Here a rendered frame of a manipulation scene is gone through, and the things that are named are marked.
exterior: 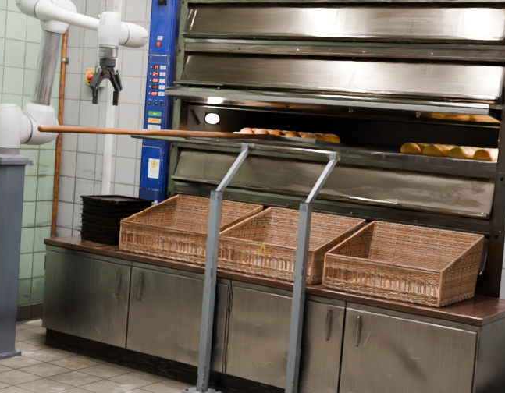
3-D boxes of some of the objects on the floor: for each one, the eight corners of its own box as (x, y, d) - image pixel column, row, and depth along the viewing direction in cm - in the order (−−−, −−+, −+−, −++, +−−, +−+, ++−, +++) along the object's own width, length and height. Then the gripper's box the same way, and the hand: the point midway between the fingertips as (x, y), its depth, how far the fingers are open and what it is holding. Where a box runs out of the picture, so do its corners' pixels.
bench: (107, 331, 567) (113, 232, 563) (514, 431, 434) (527, 302, 429) (35, 346, 521) (41, 238, 516) (467, 463, 387) (481, 319, 383)
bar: (120, 354, 517) (135, 132, 508) (329, 408, 447) (351, 152, 438) (78, 364, 491) (93, 130, 482) (294, 423, 421) (316, 151, 412)
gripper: (119, 60, 462) (117, 106, 464) (83, 55, 442) (80, 103, 443) (132, 61, 458) (129, 106, 460) (94, 55, 438) (92, 104, 439)
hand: (105, 102), depth 452 cm, fingers open, 13 cm apart
